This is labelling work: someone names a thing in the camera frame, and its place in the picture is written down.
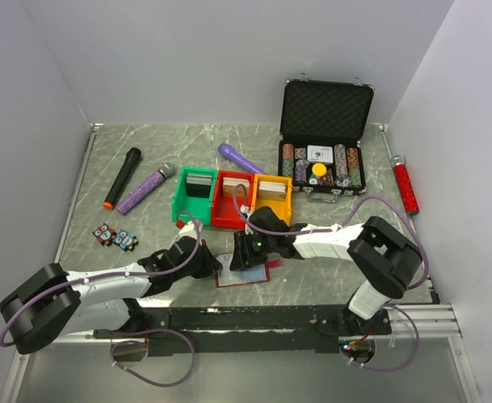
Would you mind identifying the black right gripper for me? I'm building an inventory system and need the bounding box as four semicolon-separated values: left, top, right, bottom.
229;229;276;271

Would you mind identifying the red leather card holder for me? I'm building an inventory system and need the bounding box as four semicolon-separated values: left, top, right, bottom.
215;254;281;289

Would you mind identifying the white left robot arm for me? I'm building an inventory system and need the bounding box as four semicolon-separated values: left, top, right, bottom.
0;236;222;354

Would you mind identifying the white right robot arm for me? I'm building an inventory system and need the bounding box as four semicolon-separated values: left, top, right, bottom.
229;207;422;334

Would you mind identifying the green plastic card bin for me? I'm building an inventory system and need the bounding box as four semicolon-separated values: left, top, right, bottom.
171;166;217;226

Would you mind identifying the red plastic card bin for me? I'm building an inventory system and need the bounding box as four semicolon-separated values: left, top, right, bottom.
211;170;254;230

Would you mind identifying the yellow plastic card bin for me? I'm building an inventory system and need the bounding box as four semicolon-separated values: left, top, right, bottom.
250;174;293;225

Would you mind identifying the blue owl card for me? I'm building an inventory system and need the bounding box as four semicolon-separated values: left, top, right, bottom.
113;229;139;251

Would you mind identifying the red owl card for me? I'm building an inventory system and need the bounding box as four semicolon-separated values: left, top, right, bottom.
92;223;117;246

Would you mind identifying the white playing card deck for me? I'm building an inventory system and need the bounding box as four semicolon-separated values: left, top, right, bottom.
306;145;334;164

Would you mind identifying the purple glitter toy microphone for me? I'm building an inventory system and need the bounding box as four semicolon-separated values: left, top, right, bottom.
115;162;176;215

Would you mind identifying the purple plastic toy microphone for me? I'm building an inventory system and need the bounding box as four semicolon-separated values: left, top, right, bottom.
217;143;266;175

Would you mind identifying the yellow poker dealer chip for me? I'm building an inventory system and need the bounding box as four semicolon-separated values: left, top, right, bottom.
311;163;327;177

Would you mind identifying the black toy microphone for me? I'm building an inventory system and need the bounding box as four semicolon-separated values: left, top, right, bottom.
102;147;142;210

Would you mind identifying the black poker chip case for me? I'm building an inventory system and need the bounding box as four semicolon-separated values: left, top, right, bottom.
278;79;374;203

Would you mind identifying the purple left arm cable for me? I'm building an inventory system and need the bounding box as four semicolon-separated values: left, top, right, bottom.
0;211;201;348

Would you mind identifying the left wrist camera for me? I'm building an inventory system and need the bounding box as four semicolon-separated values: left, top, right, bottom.
176;219;203;239

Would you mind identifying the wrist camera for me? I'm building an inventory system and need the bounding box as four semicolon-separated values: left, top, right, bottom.
239;205;254;222
176;219;203;239

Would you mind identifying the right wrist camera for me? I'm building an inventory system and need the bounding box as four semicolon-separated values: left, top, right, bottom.
239;205;254;222

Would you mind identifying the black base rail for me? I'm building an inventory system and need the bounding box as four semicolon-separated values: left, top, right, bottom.
92;306;394;358

